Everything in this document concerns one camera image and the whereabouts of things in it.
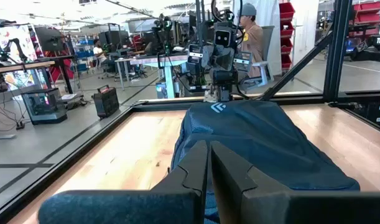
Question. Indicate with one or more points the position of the black aluminium table frame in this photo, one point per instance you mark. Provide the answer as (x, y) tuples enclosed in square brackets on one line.
[(336, 62)]

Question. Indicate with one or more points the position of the colourful patterned curtain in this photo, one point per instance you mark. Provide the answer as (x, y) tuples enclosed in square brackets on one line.
[(15, 37)]

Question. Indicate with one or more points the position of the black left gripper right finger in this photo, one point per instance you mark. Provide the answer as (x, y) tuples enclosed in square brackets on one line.
[(301, 208)]

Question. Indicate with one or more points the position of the white table with blue leg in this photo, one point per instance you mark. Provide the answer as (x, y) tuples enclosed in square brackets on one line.
[(168, 77)]

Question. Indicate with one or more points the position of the black monitor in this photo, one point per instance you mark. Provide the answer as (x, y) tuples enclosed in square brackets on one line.
[(49, 39)]

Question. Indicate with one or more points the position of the glass computer case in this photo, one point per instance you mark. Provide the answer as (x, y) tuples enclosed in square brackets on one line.
[(43, 105)]

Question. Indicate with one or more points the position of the person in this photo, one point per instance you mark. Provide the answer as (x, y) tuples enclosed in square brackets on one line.
[(99, 51), (253, 40)]

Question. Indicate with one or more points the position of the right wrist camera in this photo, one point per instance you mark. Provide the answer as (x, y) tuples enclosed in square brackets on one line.
[(222, 37)]

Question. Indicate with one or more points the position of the black background robot arm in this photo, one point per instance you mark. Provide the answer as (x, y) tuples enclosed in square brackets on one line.
[(160, 34), (18, 46)]

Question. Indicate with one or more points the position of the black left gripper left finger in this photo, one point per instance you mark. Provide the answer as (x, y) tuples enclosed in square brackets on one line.
[(130, 208)]

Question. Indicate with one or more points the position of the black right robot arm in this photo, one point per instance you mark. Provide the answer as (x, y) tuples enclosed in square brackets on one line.
[(224, 93)]

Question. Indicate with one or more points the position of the dark blue backpack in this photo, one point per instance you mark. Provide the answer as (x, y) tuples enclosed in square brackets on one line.
[(264, 140)]

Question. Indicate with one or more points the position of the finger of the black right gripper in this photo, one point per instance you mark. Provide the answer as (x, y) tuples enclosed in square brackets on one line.
[(236, 60), (208, 57)]

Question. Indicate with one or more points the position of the black portable box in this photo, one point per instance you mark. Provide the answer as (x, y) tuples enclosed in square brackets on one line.
[(105, 102)]

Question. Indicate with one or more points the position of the red storage bin rack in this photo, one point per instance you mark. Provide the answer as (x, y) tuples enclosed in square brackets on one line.
[(367, 9), (286, 12)]

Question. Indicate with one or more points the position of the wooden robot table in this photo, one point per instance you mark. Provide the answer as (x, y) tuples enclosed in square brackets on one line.
[(21, 67)]

